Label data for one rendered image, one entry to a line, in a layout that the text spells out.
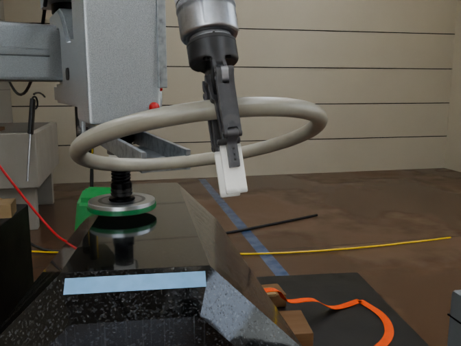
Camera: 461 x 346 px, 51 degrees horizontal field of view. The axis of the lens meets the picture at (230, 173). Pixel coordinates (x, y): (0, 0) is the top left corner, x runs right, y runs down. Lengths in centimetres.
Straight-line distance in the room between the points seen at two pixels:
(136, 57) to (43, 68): 66
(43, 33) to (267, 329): 142
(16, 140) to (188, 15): 364
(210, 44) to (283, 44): 609
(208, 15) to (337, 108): 640
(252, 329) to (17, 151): 338
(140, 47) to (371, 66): 601
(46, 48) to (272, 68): 494
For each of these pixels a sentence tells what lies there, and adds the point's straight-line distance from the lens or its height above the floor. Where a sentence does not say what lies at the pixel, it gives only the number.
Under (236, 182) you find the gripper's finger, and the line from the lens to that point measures 67.
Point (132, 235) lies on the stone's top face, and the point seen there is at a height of 83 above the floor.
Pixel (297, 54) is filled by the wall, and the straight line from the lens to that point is 684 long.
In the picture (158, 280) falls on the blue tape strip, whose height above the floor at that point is 81.
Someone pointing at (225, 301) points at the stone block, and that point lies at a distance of 114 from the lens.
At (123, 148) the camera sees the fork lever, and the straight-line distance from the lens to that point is 127.
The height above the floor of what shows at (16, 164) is 61.
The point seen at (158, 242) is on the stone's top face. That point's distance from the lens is 131.
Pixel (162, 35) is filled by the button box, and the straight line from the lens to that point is 150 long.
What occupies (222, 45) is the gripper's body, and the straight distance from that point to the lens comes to 71.
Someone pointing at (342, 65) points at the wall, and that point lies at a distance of 710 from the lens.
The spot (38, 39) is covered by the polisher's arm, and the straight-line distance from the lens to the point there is 206.
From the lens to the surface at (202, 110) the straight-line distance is 70.
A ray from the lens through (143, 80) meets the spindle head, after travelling 148.
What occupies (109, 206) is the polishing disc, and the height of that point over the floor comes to 88.
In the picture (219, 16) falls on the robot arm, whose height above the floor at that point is 134.
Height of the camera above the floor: 124
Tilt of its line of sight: 10 degrees down
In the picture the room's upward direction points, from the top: straight up
